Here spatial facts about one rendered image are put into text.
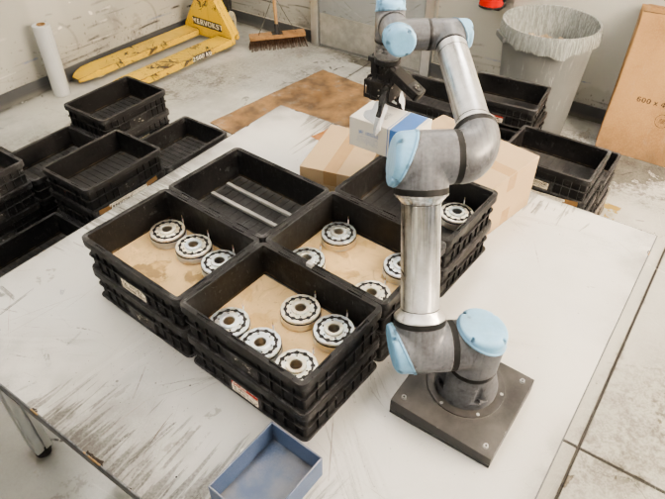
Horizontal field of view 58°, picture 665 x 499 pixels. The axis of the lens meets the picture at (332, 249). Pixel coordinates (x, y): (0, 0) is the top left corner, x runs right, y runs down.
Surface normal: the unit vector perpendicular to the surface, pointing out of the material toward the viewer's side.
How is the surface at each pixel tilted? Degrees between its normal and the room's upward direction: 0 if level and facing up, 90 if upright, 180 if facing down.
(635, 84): 77
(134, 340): 0
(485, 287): 0
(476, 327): 10
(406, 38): 90
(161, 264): 0
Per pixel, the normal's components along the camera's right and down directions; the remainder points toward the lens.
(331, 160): 0.00, -0.76
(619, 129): -0.54, 0.30
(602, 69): -0.57, 0.53
